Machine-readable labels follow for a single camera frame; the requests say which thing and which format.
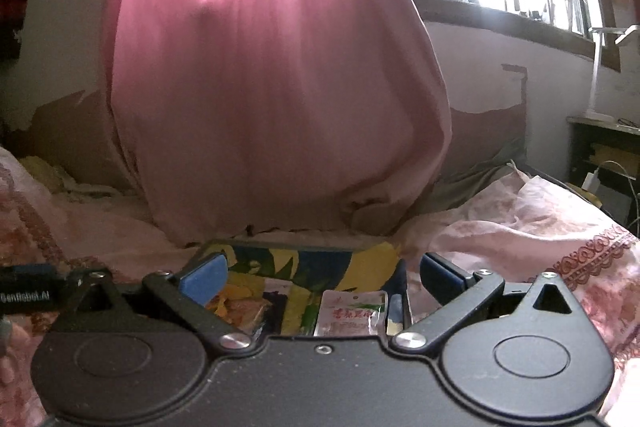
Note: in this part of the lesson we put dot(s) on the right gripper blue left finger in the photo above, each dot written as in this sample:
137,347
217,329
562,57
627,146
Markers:
181,299

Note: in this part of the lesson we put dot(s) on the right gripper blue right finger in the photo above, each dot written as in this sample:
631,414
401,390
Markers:
464,298

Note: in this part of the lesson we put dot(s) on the rice cracker snack bag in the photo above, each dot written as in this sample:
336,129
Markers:
270,318

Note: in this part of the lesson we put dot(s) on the white tofu snack packet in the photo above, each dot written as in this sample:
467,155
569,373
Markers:
348,314

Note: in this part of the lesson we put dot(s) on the gold foil snack packet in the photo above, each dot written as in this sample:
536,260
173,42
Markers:
242,293

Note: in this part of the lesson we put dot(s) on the person's left hand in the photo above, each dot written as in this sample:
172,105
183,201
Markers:
16,352

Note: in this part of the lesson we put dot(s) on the metal cartoon tin tray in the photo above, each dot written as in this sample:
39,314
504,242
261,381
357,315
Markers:
313,270

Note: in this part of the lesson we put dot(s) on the pink floral bedsheet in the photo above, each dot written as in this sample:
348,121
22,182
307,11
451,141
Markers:
519,226

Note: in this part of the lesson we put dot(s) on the dark bedside desk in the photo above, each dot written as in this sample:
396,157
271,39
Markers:
596,140

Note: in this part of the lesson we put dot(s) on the pink curtain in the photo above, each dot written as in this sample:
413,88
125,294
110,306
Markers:
236,115

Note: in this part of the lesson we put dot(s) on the white charger with cable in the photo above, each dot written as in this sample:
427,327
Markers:
616,188

